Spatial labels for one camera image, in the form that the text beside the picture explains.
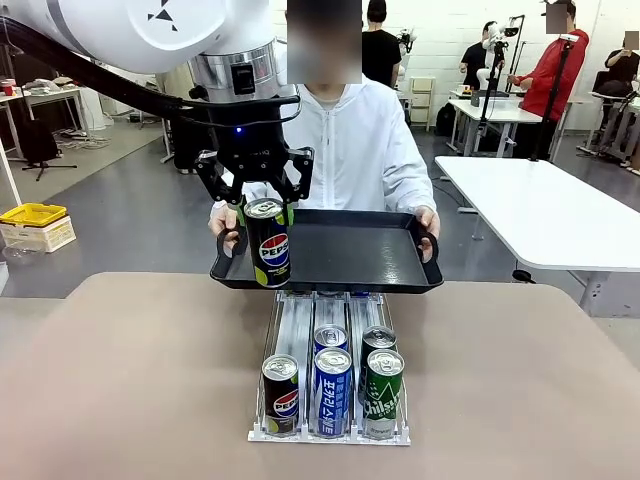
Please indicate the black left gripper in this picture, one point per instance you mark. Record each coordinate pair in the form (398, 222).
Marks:
(250, 150)

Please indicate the black Pepsi can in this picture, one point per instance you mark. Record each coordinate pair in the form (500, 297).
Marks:
(268, 250)
(280, 400)

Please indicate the green Chilsung cider can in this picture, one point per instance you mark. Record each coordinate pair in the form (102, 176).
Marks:
(384, 400)
(378, 340)

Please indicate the person's left forearm white sleeve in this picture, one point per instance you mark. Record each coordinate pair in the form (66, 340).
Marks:
(412, 192)

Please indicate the person in white jacket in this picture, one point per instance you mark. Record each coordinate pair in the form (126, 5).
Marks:
(350, 150)

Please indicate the person in black t-shirt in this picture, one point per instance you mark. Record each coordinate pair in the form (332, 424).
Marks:
(380, 55)

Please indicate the background person in black shirt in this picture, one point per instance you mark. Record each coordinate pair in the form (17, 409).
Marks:
(472, 60)

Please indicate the person in red hoodie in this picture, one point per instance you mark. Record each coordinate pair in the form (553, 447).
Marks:
(555, 75)

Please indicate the seated person in black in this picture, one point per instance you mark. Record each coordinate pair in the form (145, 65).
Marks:
(620, 65)

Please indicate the person's right hand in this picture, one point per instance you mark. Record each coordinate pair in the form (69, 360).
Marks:
(225, 220)

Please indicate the person's left hand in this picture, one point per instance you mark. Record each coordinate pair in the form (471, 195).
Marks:
(429, 222)

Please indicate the white can dispenser rack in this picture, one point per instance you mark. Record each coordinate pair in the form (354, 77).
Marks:
(295, 325)

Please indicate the blue Korean print Pocari can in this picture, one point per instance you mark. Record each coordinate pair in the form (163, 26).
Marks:
(330, 336)
(332, 400)

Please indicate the white tower air conditioner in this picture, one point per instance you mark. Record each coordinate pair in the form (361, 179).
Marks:
(95, 107)

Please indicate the white shelf unit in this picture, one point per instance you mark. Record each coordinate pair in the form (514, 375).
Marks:
(422, 100)

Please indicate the black bag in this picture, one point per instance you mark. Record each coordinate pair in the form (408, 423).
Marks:
(445, 120)

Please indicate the black box on tripod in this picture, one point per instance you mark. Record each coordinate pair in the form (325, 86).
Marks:
(40, 140)

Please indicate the cluttered white table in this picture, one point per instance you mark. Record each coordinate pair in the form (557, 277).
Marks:
(50, 92)

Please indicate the yellow and white crate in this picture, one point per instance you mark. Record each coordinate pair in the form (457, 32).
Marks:
(35, 215)

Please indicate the white background desk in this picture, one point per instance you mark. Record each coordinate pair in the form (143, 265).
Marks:
(500, 112)

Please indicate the clear plastic container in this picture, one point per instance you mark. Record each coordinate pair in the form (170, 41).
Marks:
(20, 252)

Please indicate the red cup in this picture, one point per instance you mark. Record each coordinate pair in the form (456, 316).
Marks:
(8, 89)

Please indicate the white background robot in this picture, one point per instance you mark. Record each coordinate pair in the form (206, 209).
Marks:
(492, 32)

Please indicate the large white table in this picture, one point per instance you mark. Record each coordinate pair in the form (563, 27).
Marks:
(540, 210)

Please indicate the tall black tripod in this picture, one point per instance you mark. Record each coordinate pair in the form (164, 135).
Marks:
(550, 110)

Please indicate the black camera stand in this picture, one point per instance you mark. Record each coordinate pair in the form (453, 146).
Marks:
(487, 115)

